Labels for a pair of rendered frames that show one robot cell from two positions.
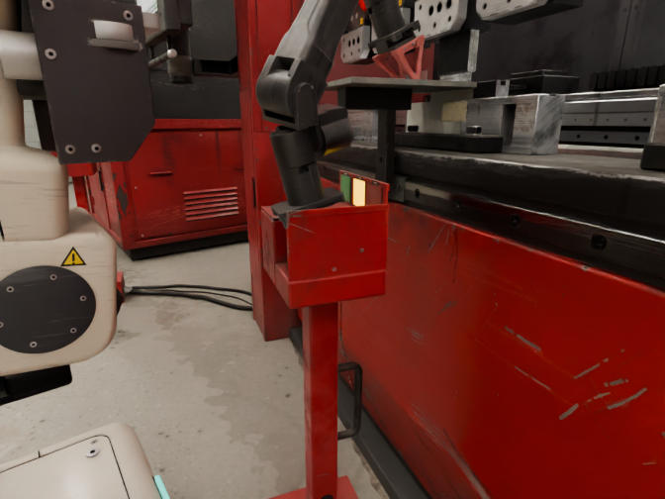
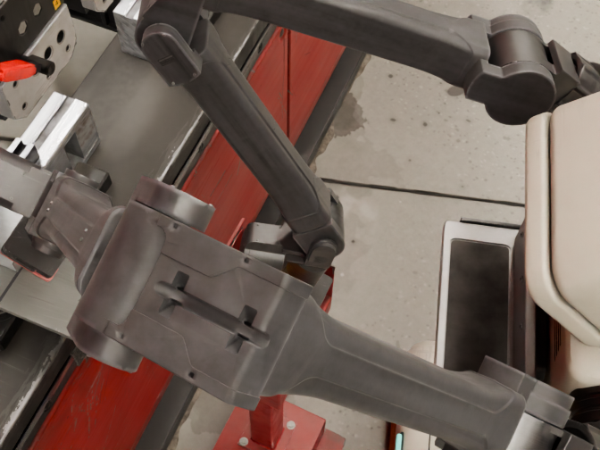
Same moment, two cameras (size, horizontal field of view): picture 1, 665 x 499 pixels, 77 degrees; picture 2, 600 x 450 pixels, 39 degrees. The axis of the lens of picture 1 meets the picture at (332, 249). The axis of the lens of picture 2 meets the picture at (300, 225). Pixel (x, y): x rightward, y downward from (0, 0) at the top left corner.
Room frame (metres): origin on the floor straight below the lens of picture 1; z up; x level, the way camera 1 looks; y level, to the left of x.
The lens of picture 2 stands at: (1.04, 0.44, 1.96)
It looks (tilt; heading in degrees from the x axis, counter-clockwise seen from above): 60 degrees down; 224
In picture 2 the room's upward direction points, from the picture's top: 2 degrees clockwise
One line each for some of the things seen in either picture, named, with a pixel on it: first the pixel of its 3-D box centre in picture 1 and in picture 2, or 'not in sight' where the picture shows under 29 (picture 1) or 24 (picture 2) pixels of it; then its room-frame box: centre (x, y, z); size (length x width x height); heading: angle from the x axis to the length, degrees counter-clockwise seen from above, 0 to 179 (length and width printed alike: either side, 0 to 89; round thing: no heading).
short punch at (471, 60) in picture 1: (456, 59); not in sight; (0.94, -0.26, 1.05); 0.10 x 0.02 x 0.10; 22
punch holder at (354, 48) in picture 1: (364, 30); not in sight; (1.33, -0.09, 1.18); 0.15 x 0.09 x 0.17; 22
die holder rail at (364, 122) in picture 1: (346, 124); not in sight; (1.45, -0.05, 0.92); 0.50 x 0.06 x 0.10; 22
